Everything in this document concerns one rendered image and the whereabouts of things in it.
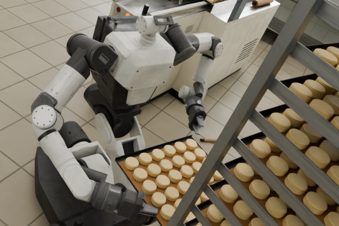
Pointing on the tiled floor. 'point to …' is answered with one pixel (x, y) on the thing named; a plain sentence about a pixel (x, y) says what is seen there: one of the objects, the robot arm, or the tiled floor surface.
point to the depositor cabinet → (225, 62)
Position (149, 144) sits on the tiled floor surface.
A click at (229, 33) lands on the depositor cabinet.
